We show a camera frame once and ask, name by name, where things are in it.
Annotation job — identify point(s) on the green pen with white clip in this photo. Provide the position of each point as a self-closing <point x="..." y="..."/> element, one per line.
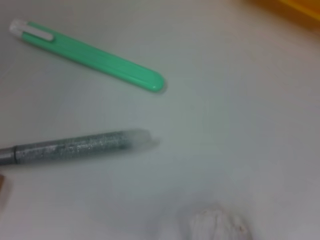
<point x="95" y="57"/>

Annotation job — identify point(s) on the white paper ball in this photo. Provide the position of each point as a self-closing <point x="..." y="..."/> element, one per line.
<point x="220" y="225"/>

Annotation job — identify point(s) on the grey marker pen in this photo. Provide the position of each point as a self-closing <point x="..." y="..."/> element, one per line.
<point x="75" y="148"/>

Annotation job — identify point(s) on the yellow plastic storage bin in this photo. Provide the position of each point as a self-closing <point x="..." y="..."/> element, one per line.
<point x="295" y="10"/>

